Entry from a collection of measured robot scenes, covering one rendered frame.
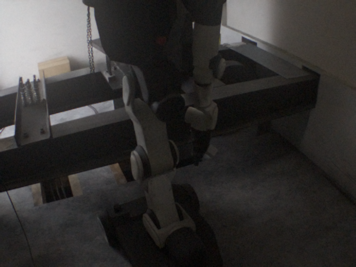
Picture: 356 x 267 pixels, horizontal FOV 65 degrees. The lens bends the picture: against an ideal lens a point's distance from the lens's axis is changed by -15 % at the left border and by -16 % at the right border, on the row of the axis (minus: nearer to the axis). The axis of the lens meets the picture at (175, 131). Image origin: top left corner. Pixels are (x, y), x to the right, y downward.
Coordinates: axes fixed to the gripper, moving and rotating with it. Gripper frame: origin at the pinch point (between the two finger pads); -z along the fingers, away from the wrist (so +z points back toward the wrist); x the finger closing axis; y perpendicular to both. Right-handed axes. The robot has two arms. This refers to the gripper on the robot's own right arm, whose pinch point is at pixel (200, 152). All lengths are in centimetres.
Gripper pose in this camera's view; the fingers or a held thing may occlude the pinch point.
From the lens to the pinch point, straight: 152.2
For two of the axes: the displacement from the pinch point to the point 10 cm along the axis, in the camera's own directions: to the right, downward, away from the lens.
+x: 4.0, -7.1, 5.8
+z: -0.3, -6.4, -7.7
